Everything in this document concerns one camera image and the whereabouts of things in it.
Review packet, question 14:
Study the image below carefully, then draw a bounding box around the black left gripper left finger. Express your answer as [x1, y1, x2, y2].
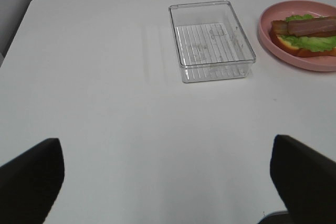
[1, 138, 65, 223]

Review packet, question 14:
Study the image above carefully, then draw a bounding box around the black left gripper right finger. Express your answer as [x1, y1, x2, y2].
[270, 135, 335, 223]

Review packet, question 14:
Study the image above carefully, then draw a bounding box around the green lettuce leaf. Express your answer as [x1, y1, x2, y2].
[269, 14, 335, 57]

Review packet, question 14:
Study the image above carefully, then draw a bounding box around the toast bread slice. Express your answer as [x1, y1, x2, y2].
[269, 33, 335, 58]

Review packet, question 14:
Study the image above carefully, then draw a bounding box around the dark bacon strip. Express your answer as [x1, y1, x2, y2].
[271, 19, 336, 38]

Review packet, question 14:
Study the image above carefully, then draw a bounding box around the pink bacon strip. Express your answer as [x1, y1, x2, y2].
[287, 16, 335, 37]

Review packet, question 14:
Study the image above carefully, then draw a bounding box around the left clear plastic tray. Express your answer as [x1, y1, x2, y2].
[169, 1, 256, 83]

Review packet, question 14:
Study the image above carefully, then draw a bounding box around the pink round plate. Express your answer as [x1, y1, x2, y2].
[258, 0, 335, 72]

